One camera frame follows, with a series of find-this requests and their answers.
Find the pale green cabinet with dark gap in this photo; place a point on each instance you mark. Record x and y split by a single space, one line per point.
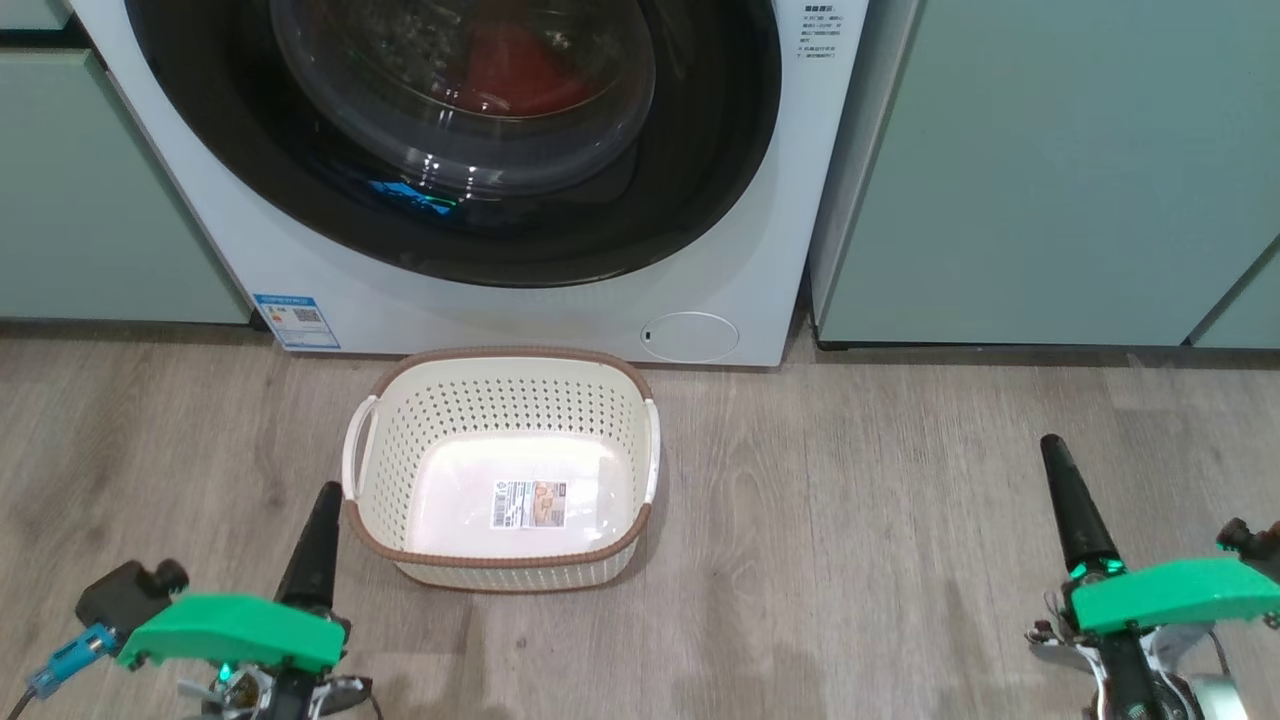
90 200

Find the printed basket label sticker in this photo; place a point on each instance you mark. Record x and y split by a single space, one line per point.
528 505

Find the black round glass washer door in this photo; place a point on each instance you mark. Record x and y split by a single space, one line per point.
700 180

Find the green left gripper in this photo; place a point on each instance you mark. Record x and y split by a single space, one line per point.
240 632

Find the black text warning sticker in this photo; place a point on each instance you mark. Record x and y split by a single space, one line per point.
820 32

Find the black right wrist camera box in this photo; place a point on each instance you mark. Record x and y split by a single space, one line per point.
1255 545

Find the white front-load washing machine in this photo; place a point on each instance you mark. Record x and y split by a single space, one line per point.
500 315

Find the pale green plain cabinet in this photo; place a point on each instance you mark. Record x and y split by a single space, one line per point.
1020 180

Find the blue energy label sticker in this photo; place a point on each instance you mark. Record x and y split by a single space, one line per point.
297 320

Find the plain red garment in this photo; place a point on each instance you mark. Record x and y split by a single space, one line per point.
520 75

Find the cream perforated laundry basket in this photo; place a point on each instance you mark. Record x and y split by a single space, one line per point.
500 420

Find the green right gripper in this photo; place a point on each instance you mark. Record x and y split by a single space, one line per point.
1170 592

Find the oval washer drain filter cover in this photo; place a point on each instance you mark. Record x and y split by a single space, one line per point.
690 337

